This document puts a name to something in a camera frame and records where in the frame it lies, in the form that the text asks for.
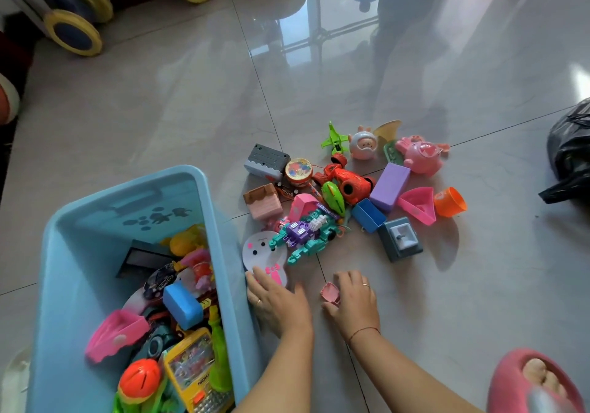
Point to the lime green toy scoop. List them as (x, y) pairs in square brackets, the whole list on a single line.
[(219, 357)]

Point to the yellow duck toy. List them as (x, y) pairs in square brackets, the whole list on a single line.
[(186, 242)]

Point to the round pink pig toy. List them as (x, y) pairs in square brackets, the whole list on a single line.
[(362, 144)]

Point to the purple foam block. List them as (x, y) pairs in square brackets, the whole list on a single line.
[(389, 187)]

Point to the pink toy wedge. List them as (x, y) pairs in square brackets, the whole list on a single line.
[(419, 205), (115, 334)]

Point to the person's right hand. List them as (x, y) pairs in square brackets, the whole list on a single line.
[(355, 304)]

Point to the pink pig toy pot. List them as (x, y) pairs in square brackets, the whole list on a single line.
[(421, 157)]

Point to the yellow blue ride-on bike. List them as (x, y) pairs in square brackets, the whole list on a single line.
[(73, 34)]

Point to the pink house-shaped toy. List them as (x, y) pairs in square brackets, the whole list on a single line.
[(302, 205)]

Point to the grey toothed toy block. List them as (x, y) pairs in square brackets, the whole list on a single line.
[(266, 159)]

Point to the white plastic lid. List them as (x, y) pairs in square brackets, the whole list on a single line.
[(14, 385)]

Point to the black toy vehicle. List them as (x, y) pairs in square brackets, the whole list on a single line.
[(159, 281)]

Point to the person's right forearm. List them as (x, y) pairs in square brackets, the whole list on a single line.
[(396, 376)]

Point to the blue-grey toy appliance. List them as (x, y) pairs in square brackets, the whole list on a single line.
[(400, 240)]

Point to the red toy camera robot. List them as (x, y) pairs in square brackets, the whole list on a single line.
[(350, 184)]

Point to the black plastic bag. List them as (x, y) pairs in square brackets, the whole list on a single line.
[(569, 159)]

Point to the person's left hand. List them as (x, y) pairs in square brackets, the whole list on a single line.
[(281, 309)]

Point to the yellow toy phone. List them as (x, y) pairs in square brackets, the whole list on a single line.
[(193, 371)]

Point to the blue plastic storage bin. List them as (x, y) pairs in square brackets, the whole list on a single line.
[(69, 288)]

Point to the grey toy refrigerator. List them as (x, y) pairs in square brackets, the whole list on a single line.
[(143, 258)]

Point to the small pink toy piece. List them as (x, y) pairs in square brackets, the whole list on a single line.
[(330, 293)]

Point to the teal toy truck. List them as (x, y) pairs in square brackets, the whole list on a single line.
[(156, 343)]

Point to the pink right slipper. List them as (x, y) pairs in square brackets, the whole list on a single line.
[(507, 380)]

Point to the small pink yellow toy figure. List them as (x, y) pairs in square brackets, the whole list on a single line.
[(198, 267)]

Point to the person's left forearm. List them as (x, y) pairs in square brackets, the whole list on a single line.
[(281, 376)]

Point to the white bunny toy board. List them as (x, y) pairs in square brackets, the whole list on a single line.
[(260, 251)]

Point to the blue toy block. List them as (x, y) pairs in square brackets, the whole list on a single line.
[(182, 306)]

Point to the round colourful toy drum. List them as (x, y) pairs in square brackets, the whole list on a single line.
[(298, 171)]

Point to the teal purple toy robot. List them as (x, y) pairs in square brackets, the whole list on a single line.
[(302, 235)]

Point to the small green toy piece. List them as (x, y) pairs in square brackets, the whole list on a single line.
[(392, 153)]

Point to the striped basketball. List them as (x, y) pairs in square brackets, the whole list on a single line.
[(7, 99)]

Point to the small red black toy car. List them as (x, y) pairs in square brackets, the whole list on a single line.
[(288, 190)]

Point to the green oval toy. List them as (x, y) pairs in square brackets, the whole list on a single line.
[(333, 198)]

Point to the green toy airplane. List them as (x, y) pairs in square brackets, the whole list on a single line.
[(334, 140)]

